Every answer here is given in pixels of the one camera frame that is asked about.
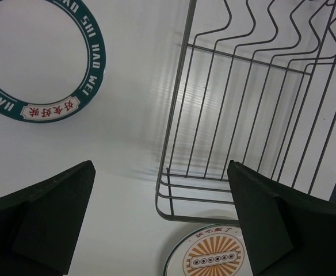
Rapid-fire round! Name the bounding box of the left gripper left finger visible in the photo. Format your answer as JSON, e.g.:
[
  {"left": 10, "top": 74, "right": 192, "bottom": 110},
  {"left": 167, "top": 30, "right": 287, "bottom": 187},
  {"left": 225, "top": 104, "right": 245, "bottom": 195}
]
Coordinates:
[{"left": 0, "top": 160, "right": 96, "bottom": 275}]

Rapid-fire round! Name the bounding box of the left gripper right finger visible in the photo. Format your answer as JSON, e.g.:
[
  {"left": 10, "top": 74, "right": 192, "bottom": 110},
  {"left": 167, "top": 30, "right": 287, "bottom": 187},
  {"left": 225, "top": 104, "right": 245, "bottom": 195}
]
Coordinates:
[{"left": 227, "top": 160, "right": 336, "bottom": 275}]

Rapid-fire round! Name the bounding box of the orange sunburst plate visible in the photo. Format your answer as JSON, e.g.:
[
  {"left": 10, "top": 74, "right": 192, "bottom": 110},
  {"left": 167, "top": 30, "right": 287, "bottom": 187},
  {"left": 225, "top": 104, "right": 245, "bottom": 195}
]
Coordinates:
[{"left": 162, "top": 225, "right": 253, "bottom": 276}]

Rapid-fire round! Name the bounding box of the green rimmed white plate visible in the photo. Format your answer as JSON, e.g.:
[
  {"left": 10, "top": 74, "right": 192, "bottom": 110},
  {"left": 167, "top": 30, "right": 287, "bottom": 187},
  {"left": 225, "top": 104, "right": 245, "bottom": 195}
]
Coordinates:
[{"left": 0, "top": 1, "right": 107, "bottom": 124}]

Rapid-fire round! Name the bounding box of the grey wire dish rack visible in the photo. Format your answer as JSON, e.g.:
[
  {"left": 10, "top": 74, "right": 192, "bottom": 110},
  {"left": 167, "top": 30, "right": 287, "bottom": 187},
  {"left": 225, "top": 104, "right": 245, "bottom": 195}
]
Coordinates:
[{"left": 155, "top": 1, "right": 336, "bottom": 224}]

